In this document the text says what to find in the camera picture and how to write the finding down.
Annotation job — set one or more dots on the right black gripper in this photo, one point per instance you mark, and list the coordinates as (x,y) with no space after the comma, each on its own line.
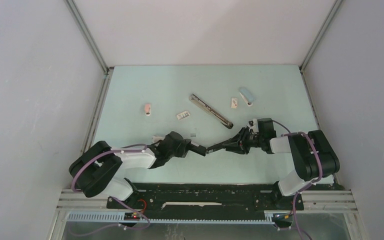
(237,147)

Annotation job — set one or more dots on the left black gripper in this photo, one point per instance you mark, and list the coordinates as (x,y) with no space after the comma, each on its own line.
(184,149)

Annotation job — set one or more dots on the light blue stapler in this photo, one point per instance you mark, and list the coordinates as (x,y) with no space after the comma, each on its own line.
(247,96)

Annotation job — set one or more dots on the beige black long stapler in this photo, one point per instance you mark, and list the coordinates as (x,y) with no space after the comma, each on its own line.
(211,111)

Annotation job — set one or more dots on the pink stapler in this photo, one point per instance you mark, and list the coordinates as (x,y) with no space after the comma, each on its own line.
(147,109)

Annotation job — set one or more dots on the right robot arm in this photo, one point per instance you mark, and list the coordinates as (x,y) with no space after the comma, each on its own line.
(312,155)

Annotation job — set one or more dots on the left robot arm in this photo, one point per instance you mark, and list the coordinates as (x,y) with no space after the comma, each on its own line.
(101,169)

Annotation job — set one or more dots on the closed white staple box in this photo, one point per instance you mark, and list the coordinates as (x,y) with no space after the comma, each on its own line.
(234,103)

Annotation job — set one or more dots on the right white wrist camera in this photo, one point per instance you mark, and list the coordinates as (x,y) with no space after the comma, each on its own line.
(253,125)

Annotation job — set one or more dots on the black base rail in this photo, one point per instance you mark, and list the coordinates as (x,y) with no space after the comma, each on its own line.
(211,202)

